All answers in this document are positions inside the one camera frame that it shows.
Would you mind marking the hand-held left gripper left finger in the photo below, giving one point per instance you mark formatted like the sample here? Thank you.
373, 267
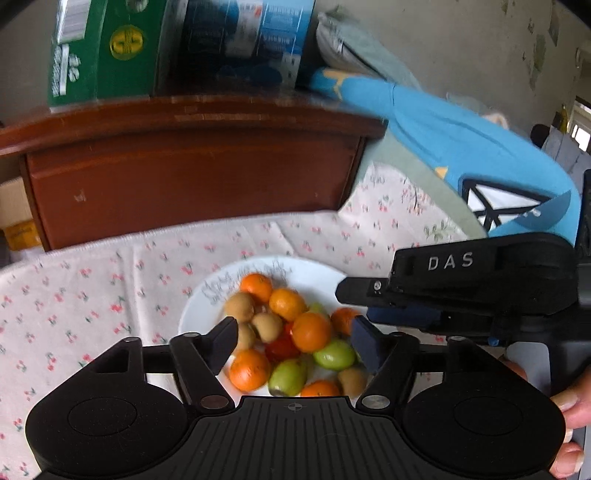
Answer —
226, 339

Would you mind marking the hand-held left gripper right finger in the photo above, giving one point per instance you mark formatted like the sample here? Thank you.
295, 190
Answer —
367, 344

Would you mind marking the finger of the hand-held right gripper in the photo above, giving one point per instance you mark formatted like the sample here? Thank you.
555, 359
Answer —
401, 318
360, 290

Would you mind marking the small orange mandarin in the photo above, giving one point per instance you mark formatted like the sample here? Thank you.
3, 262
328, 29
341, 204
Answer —
249, 369
344, 321
319, 389
256, 287
287, 303

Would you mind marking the white plate with grey print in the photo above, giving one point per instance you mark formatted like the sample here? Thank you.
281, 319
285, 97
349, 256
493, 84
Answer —
318, 277

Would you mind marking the red cherry tomato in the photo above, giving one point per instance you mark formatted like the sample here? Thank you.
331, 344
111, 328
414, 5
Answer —
280, 350
288, 330

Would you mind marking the large orange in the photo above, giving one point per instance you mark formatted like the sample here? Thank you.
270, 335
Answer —
311, 331

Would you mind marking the person's right hand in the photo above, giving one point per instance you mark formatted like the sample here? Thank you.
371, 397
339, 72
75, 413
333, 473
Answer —
579, 415

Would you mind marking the cherry print cloth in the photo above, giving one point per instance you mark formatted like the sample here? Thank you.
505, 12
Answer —
92, 286

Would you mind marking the blue printed blanket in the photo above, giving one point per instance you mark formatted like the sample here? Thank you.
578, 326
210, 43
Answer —
461, 138

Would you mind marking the brown wooden headboard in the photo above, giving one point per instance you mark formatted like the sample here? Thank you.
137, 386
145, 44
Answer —
184, 184

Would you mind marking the window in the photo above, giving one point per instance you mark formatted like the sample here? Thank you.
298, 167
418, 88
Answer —
581, 124

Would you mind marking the brown cardboard box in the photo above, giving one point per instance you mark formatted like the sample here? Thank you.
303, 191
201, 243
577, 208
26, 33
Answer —
18, 226

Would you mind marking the grey-green pillow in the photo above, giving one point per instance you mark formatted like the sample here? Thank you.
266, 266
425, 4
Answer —
364, 50

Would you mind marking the blue printed box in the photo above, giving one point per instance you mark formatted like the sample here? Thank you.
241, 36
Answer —
240, 41

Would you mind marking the green cardboard box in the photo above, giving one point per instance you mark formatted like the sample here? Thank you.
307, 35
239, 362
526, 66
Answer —
111, 46

